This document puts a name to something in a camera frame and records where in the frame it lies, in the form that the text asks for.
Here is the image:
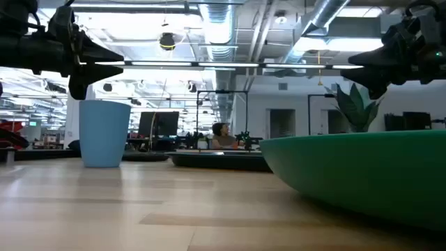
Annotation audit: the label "silver ceiling air duct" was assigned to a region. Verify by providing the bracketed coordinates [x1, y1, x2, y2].
[199, 0, 242, 123]

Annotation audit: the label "green round plate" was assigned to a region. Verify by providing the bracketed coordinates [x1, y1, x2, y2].
[259, 129, 446, 233]

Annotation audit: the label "dark storage boxes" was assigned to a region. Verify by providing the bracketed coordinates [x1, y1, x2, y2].
[383, 111, 433, 132]

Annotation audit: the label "green artificial plant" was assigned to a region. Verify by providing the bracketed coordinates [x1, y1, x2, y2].
[333, 82, 383, 134]

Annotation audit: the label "long ceiling light strip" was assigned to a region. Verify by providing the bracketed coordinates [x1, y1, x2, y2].
[79, 60, 364, 70]

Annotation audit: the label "blue plastic cup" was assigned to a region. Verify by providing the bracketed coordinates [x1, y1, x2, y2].
[79, 100, 132, 169]

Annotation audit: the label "slanted silver air duct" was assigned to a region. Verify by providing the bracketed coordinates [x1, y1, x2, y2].
[281, 0, 351, 68]

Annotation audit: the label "person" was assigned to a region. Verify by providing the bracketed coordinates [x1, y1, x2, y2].
[210, 122, 245, 151]

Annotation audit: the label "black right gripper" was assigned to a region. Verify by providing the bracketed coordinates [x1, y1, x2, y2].
[340, 6, 446, 100]

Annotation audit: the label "tall black metal frame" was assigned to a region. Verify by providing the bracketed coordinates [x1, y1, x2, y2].
[195, 89, 249, 151]

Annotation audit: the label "black computer monitor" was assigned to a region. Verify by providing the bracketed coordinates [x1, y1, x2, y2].
[137, 111, 180, 138]

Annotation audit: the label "black oven mitt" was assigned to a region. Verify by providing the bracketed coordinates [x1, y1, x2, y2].
[121, 150, 171, 162]

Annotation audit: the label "black round ceiling device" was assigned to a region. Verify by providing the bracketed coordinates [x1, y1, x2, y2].
[159, 31, 176, 52]

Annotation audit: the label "short black metal frame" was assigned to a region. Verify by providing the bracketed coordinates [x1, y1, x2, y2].
[307, 93, 336, 137]

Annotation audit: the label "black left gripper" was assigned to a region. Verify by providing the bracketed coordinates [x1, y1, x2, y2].
[45, 5, 125, 101]

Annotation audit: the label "black table frame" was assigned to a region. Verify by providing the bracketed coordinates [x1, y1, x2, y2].
[0, 149, 82, 162]

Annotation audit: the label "dark green plastic tray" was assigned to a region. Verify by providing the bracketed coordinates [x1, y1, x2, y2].
[166, 150, 273, 173]

